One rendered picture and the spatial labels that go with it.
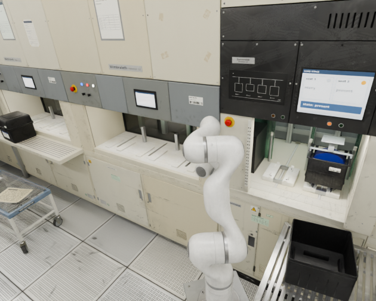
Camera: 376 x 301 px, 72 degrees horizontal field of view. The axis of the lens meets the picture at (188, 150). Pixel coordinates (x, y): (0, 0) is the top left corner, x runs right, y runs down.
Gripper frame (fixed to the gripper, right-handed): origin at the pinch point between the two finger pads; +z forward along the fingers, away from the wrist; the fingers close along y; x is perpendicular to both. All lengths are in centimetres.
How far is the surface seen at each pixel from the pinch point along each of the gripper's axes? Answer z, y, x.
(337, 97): 3, 53, 36
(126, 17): 4, -71, 74
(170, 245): 3, -57, -120
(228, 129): 4.1, -0.2, 9.7
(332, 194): 23, 62, -31
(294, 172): 38, 36, -30
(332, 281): -38, 69, -33
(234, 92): 3.4, 3.2, 33.2
